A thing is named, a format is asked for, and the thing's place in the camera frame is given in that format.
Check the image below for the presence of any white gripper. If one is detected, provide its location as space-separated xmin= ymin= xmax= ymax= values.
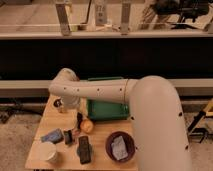
xmin=69 ymin=98 xmax=88 ymax=119

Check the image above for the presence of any black handled brush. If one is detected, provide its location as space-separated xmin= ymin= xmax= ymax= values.
xmin=64 ymin=113 xmax=83 ymax=145

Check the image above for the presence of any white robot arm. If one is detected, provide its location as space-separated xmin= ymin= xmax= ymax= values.
xmin=49 ymin=68 xmax=193 ymax=171

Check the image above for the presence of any green plastic tray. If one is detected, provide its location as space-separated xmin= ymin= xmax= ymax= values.
xmin=87 ymin=99 xmax=129 ymax=121

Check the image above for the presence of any orange apple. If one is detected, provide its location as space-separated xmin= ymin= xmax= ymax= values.
xmin=80 ymin=119 xmax=94 ymax=134

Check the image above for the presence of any small metal cup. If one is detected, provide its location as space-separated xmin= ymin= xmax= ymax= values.
xmin=53 ymin=99 xmax=64 ymax=113

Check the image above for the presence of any blue sponge block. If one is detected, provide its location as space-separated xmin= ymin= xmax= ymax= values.
xmin=41 ymin=129 xmax=63 ymax=144

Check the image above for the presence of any black remote control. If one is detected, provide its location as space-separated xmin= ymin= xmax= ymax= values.
xmin=78 ymin=136 xmax=91 ymax=164

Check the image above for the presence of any grey crumpled cloth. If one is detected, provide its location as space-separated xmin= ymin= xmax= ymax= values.
xmin=111 ymin=136 xmax=128 ymax=160

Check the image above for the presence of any white paper cup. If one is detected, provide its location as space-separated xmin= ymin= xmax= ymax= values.
xmin=37 ymin=142 xmax=58 ymax=163

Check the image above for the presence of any dark purple plate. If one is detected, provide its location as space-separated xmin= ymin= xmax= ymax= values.
xmin=105 ymin=131 xmax=135 ymax=163

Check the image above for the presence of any black wheeled stand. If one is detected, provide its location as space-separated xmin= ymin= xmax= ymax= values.
xmin=186 ymin=98 xmax=213 ymax=144

